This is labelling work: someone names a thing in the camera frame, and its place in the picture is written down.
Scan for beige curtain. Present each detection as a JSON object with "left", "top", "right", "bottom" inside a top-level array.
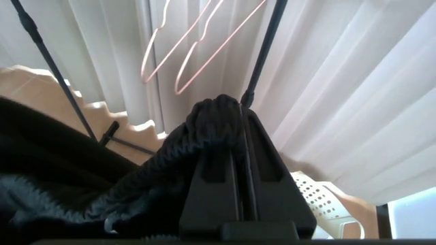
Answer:
[{"left": 0, "top": 0, "right": 436, "bottom": 207}]

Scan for pink clothes hanger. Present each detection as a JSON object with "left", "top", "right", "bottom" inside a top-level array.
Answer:
[
  {"left": 174, "top": 0, "right": 268, "bottom": 96},
  {"left": 140, "top": 0, "right": 213, "bottom": 84}
]

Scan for black clothes rack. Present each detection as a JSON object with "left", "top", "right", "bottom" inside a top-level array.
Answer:
[{"left": 10, "top": 0, "right": 289, "bottom": 156}]

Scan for black shorts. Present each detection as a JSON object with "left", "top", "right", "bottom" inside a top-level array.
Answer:
[{"left": 0, "top": 93, "right": 247, "bottom": 241}]

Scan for white laundry basket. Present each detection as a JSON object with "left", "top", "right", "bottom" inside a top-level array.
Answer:
[{"left": 290, "top": 171, "right": 366, "bottom": 240}]

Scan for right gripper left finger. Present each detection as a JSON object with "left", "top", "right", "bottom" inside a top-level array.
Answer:
[{"left": 178, "top": 149, "right": 241, "bottom": 240}]

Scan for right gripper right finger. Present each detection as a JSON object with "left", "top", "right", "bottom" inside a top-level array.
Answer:
[{"left": 240, "top": 105, "right": 318, "bottom": 240}]

